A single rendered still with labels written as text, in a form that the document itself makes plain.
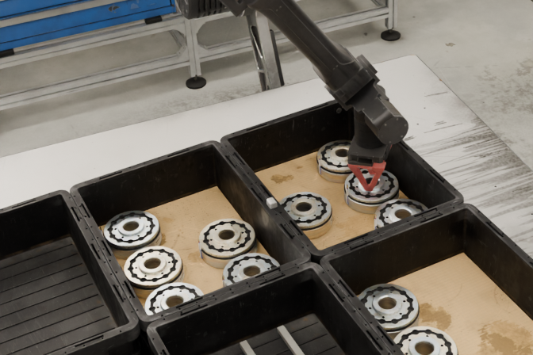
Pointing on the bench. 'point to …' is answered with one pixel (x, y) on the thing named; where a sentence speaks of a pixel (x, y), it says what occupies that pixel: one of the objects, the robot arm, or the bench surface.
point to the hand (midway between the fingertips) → (371, 179)
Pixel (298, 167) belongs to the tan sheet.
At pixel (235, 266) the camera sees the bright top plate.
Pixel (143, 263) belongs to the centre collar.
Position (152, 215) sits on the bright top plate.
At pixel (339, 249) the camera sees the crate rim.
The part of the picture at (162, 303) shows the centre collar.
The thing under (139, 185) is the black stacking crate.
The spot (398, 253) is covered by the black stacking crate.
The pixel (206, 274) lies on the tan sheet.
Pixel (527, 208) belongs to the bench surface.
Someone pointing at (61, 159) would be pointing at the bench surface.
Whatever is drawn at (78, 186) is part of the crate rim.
